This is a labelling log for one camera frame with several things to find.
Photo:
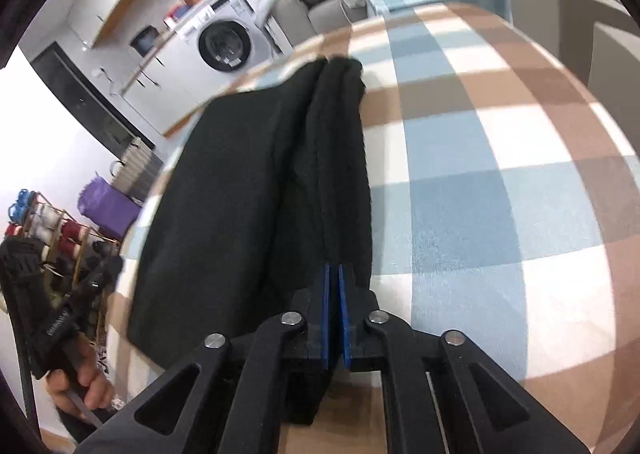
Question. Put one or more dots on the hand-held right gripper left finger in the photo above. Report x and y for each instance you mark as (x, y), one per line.
(326, 319)

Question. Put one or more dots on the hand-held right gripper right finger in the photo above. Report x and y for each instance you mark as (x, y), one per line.
(345, 324)

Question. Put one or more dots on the black knit sweater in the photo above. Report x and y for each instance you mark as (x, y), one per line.
(250, 194)

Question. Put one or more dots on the person's left hand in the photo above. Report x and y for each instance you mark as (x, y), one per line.
(97, 384)

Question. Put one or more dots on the shoe rack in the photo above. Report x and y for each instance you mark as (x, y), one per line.
(65, 239)

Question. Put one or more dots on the purple bag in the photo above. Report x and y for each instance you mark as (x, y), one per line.
(107, 209)

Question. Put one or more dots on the grey slatted basket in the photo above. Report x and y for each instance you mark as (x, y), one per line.
(135, 171)

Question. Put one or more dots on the brown blue plaid blanket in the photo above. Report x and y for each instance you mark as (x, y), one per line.
(475, 184)

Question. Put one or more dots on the black built-in oven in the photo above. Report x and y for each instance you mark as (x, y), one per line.
(80, 98)

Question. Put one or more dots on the black pot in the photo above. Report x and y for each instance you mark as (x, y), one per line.
(145, 41)

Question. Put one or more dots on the white washing machine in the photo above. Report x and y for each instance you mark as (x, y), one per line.
(225, 41)

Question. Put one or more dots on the grey sofa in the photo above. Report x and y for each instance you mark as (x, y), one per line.
(305, 16)

